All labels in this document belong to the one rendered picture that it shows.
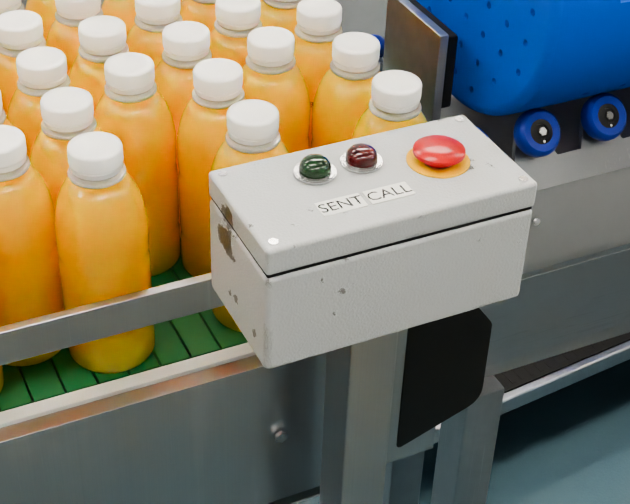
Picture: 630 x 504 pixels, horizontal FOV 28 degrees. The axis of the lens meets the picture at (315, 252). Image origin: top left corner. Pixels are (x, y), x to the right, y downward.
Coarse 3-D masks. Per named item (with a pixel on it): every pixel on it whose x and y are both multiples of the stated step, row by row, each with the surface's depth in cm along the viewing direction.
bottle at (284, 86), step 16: (256, 64) 102; (288, 64) 103; (256, 80) 102; (272, 80) 102; (288, 80) 103; (304, 80) 105; (256, 96) 103; (272, 96) 102; (288, 96) 103; (304, 96) 104; (288, 112) 103; (304, 112) 105; (288, 128) 104; (304, 128) 106; (288, 144) 105; (304, 144) 107
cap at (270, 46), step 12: (252, 36) 102; (264, 36) 102; (276, 36) 102; (288, 36) 102; (252, 48) 101; (264, 48) 101; (276, 48) 101; (288, 48) 101; (252, 60) 102; (264, 60) 101; (276, 60) 102; (288, 60) 102
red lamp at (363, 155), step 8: (360, 144) 85; (368, 144) 85; (352, 152) 85; (360, 152) 84; (368, 152) 85; (376, 152) 85; (352, 160) 84; (360, 160) 84; (368, 160) 84; (376, 160) 85
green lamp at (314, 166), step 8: (304, 160) 84; (312, 160) 83; (320, 160) 83; (328, 160) 84; (304, 168) 83; (312, 168) 83; (320, 168) 83; (328, 168) 83; (304, 176) 83; (312, 176) 83; (320, 176) 83
